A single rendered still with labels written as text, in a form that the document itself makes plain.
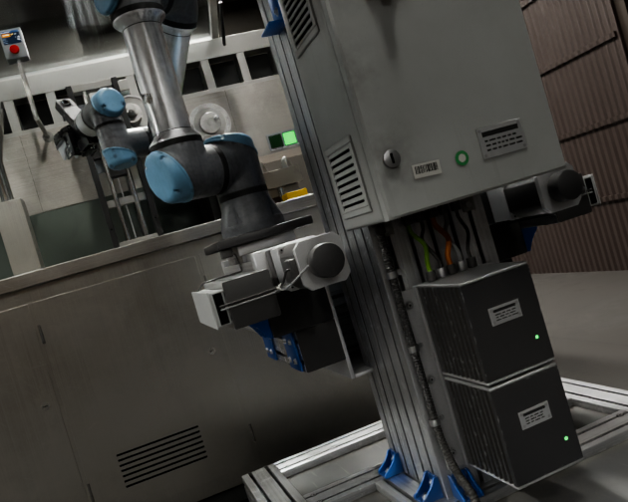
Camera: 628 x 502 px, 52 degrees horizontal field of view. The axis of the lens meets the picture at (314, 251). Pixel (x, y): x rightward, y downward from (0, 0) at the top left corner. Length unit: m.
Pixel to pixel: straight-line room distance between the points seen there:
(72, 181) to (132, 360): 0.89
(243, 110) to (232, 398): 1.23
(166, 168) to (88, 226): 1.25
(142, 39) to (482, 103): 0.75
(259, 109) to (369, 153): 1.76
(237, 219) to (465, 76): 0.63
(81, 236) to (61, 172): 0.25
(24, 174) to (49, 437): 1.05
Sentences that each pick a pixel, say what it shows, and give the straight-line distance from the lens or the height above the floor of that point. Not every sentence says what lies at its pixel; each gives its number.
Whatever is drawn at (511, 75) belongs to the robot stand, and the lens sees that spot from 1.14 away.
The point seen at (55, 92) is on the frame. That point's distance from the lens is 2.73.
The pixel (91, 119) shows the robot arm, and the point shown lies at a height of 1.21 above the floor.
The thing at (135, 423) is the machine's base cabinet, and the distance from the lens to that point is 2.04.
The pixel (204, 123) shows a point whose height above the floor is 1.25.
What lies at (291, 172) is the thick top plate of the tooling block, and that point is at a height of 1.01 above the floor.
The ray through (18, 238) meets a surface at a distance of 2.36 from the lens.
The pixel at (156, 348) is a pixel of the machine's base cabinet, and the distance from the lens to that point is 2.01.
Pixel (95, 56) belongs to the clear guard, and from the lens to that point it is 2.75.
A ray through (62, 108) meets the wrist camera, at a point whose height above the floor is 1.29.
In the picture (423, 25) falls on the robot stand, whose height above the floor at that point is 1.04.
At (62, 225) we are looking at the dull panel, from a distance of 2.62.
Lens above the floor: 0.78
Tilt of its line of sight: 2 degrees down
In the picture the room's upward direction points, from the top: 16 degrees counter-clockwise
